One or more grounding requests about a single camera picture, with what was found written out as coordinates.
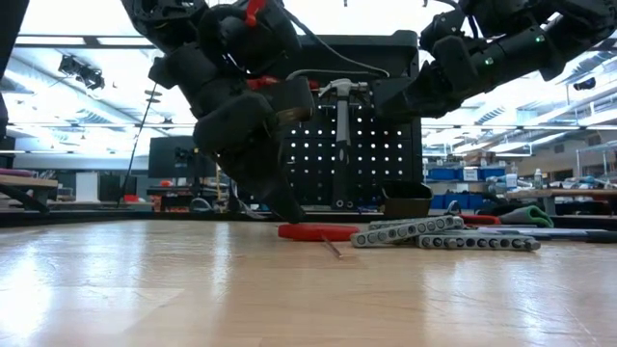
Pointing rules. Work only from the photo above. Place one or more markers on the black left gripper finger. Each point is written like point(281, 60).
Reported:
point(241, 140)

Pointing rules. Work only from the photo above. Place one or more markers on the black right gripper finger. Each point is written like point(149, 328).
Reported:
point(419, 96)

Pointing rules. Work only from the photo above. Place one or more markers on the grey perforated building beam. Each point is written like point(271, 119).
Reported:
point(381, 222)
point(405, 230)
point(477, 242)

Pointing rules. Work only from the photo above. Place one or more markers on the black ballpoint pen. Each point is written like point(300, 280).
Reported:
point(602, 237)

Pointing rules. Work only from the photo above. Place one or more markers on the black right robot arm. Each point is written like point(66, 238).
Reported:
point(554, 29)

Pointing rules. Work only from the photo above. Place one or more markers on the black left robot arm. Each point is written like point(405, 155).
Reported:
point(169, 19)

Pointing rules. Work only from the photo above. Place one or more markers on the black pegboard tool cart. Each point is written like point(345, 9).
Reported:
point(385, 58)

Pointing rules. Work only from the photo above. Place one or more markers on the black computer monitor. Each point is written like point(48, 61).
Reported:
point(164, 159)

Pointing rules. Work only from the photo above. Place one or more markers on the blue storage bin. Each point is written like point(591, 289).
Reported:
point(492, 173)
point(441, 173)
point(455, 201)

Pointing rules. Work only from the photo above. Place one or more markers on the black plastic pegboard bin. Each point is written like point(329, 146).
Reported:
point(407, 200)

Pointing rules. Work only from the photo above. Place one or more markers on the black ceiling-mounted device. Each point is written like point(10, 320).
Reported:
point(82, 72)

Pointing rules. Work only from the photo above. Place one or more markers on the black fabric bundle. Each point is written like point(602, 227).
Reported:
point(491, 208)

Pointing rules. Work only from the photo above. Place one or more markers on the clear spray bottle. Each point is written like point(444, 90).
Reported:
point(538, 180)

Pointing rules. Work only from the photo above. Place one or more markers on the wooden workbench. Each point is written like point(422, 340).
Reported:
point(569, 193)

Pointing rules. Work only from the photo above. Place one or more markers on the green grey soft case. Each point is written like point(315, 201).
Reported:
point(535, 217)

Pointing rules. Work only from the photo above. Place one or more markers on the wooden side bench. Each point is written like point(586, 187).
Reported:
point(24, 182)

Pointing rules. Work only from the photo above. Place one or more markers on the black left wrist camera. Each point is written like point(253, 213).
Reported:
point(294, 94)

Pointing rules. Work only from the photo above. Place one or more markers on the black ceiling camera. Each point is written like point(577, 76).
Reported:
point(584, 84)

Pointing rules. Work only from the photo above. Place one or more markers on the black aluminium table frame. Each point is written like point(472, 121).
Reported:
point(96, 217)

